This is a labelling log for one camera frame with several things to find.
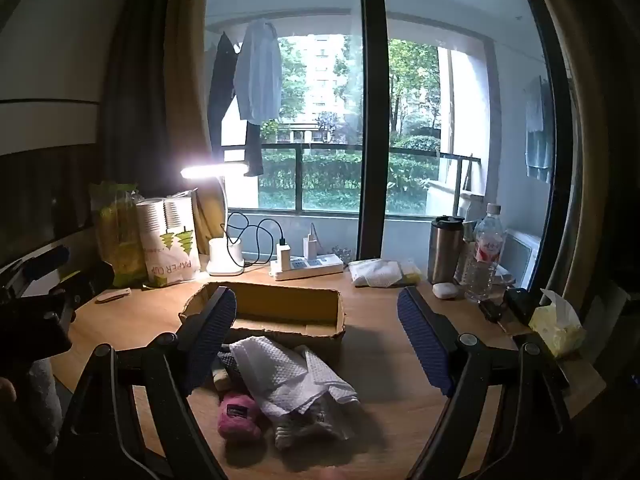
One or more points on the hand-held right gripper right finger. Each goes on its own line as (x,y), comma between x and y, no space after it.
(425,342)

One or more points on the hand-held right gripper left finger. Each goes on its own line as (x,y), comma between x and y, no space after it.
(216,332)

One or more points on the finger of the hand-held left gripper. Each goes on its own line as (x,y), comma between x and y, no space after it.
(50,259)
(85,282)

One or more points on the white textured cloth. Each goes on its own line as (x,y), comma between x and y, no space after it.
(280,365)

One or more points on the brown cardboard box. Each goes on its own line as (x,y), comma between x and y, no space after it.
(290,305)

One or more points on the pink yarn ball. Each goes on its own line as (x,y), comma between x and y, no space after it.
(237,417)

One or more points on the clear plastic bag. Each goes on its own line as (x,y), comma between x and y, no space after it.
(320,425)

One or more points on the person's left forearm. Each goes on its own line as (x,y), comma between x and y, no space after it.
(45,405)

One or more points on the small wooden stick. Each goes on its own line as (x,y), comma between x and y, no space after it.
(114,295)

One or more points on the green snack bag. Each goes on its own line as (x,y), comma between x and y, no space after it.
(117,240)

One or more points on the white earbuds case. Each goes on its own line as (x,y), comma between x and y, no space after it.
(443,290)

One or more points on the small yellow pack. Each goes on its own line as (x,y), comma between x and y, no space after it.
(412,272)

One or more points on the black key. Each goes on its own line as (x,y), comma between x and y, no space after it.
(492,311)

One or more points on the white desk lamp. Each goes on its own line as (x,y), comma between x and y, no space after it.
(225,257)

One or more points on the paper cup package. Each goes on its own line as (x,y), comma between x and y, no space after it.
(170,260)

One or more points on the steel travel tumbler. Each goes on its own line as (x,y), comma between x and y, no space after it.
(445,255)

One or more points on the clear water bottle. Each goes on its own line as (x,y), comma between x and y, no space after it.
(482,260)

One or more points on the white charger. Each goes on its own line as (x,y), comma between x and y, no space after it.
(310,249)
(283,257)

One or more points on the black pouch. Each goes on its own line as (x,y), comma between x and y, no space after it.
(520,305)

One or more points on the white power strip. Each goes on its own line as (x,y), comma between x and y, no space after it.
(320,264)

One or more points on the yellow tissue pack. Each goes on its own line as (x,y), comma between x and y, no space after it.
(555,330)

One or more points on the hanging dark pants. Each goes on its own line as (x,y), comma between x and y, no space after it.
(253,150)

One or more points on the balcony railing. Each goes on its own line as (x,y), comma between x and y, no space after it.
(330,147)

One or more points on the hanging dark garment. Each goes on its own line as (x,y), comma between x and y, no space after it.
(222,90)

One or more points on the hanging pale towel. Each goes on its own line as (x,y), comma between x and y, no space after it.
(539,130)

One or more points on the hanging light blue shirt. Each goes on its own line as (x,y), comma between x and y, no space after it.
(257,75)

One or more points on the black window frame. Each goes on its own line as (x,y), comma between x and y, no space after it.
(373,110)

